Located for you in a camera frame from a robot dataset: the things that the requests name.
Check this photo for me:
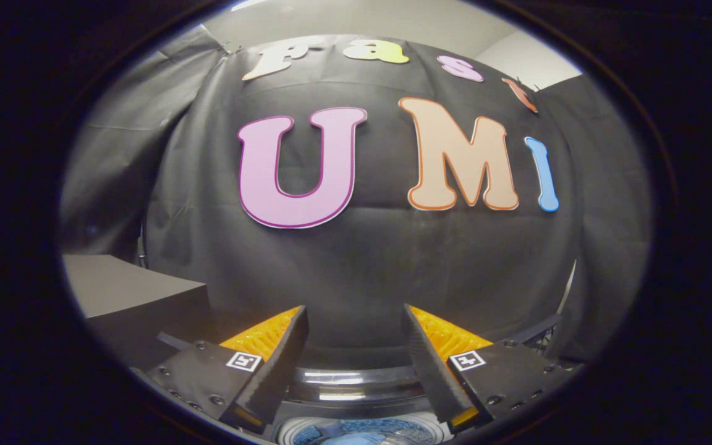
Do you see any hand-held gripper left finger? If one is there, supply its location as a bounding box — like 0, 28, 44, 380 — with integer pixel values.
146, 305, 309, 433

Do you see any black backdrop cloth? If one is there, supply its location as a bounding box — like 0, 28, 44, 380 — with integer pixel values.
59, 25, 652, 371

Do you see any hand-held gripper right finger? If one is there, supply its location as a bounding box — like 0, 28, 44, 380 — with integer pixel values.
403, 304, 579, 433

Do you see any white cabinet with dark top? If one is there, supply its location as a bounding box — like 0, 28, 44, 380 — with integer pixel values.
62, 253, 214, 371

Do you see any light blue cloth garment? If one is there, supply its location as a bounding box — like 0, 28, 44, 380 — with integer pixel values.
319, 431, 388, 445

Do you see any dark washing machine lid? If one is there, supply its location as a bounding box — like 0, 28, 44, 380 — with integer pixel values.
157, 314, 564, 422

